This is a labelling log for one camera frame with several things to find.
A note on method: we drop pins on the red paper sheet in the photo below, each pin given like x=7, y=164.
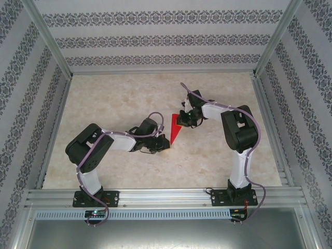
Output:
x=174, y=132

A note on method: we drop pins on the circuit board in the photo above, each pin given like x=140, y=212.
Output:
x=237, y=214
x=96, y=213

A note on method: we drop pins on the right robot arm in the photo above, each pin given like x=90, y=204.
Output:
x=241, y=129

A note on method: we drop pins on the right circuit board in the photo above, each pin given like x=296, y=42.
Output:
x=237, y=214

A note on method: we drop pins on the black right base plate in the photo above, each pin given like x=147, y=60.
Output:
x=218, y=198

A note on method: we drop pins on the aluminium side rail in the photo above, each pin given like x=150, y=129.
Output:
x=268, y=116
x=54, y=129

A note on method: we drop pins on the aluminium back rail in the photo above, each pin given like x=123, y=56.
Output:
x=160, y=73

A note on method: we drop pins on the aluminium frame post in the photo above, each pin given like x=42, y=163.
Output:
x=48, y=39
x=276, y=39

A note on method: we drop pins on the aluminium mounting rail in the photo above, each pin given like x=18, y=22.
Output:
x=166, y=197

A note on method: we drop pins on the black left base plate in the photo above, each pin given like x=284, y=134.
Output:
x=114, y=198

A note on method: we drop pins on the grey metal panel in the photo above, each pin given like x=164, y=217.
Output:
x=166, y=233

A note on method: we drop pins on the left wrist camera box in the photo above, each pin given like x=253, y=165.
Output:
x=159, y=132

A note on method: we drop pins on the left circuit board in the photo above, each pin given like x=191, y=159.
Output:
x=96, y=213

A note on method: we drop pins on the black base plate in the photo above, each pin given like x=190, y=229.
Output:
x=114, y=198
x=218, y=198

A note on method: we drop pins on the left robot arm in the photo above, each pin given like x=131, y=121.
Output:
x=88, y=145

